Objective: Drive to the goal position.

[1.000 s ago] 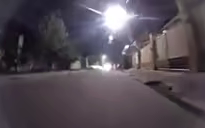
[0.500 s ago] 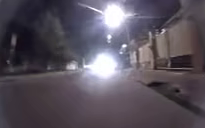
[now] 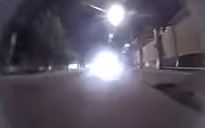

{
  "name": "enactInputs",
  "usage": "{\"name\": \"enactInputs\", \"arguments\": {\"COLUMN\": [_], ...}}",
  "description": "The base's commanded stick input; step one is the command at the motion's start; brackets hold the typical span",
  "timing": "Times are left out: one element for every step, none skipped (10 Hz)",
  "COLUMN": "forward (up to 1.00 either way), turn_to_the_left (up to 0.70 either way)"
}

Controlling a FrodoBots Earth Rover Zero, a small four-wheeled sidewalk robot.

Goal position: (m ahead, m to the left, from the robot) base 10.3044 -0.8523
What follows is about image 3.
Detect vehicle with bright headlights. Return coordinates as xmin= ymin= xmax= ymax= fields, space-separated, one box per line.
xmin=88 ymin=49 xmax=124 ymax=81

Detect grey asphalt road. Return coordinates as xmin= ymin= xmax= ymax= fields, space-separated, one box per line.
xmin=0 ymin=69 xmax=205 ymax=128

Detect street lamp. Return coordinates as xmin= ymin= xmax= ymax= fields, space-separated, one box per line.
xmin=107 ymin=4 xmax=126 ymax=26

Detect dark trees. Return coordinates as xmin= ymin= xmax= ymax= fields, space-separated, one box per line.
xmin=0 ymin=6 xmax=78 ymax=73

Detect row of pale buildings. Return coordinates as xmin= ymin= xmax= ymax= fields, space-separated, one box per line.
xmin=131 ymin=0 xmax=205 ymax=72

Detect raised pavement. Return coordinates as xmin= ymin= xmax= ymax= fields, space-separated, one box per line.
xmin=136 ymin=68 xmax=205 ymax=118

